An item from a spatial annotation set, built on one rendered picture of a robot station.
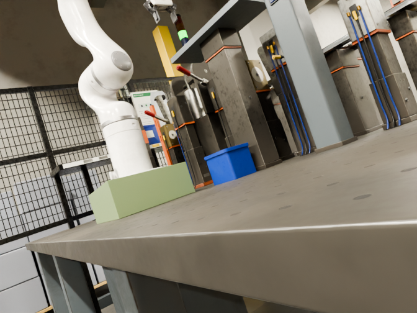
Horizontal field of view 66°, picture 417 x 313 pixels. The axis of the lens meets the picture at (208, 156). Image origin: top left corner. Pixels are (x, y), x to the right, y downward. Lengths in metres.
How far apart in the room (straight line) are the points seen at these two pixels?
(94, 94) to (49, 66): 3.57
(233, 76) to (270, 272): 0.86
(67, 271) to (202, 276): 1.19
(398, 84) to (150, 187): 0.69
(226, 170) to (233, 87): 0.26
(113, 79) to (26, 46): 3.76
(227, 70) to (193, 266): 0.83
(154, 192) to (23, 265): 2.24
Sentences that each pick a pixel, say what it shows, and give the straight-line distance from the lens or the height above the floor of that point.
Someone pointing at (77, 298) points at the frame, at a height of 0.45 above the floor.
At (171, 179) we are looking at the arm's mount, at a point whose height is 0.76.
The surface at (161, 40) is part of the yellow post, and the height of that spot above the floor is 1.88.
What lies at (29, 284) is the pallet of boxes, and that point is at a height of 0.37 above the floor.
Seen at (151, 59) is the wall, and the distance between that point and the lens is 5.22.
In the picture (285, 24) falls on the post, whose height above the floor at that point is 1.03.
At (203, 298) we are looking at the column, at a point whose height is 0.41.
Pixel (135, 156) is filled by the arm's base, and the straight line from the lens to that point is 1.02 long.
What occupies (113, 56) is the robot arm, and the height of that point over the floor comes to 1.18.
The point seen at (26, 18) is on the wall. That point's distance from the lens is 5.01.
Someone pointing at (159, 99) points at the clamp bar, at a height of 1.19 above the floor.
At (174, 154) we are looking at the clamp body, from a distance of 1.65.
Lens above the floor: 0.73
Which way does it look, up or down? 3 degrees up
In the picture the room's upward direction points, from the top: 19 degrees counter-clockwise
